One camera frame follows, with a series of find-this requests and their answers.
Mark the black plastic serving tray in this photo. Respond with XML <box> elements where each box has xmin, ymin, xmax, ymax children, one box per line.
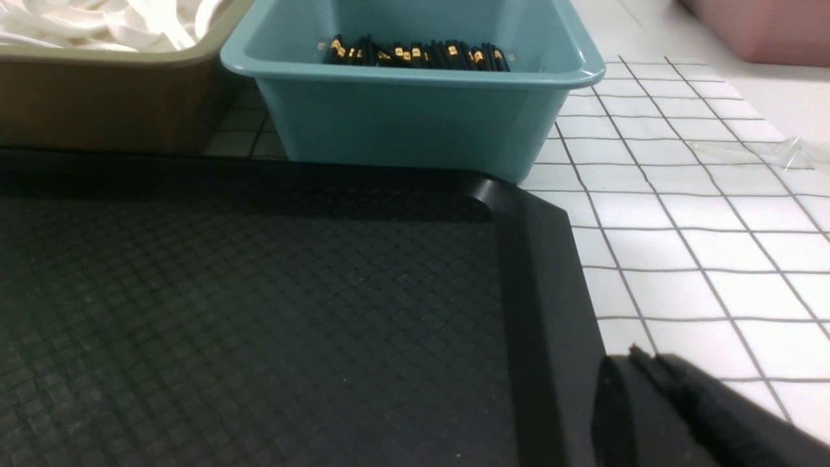
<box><xmin>1</xmin><ymin>150</ymin><xmax>604</xmax><ymax>466</ymax></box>

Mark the blue chopstick bin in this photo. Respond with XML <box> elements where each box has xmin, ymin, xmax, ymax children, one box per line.
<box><xmin>220</xmin><ymin>1</ymin><xmax>606</xmax><ymax>183</ymax></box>

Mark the black chopsticks pile in bin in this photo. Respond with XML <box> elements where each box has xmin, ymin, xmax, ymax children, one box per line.
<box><xmin>316</xmin><ymin>34</ymin><xmax>516</xmax><ymax>72</ymax></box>

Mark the olive brown spoon bin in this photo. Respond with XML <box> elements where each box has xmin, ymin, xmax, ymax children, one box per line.
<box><xmin>1</xmin><ymin>1</ymin><xmax>252</xmax><ymax>154</ymax></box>

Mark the pink container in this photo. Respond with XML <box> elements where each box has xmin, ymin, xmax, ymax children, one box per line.
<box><xmin>681</xmin><ymin>1</ymin><xmax>829</xmax><ymax>67</ymax></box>

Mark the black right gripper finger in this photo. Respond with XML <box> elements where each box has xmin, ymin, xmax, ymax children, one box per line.
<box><xmin>591</xmin><ymin>346</ymin><xmax>829</xmax><ymax>466</ymax></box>

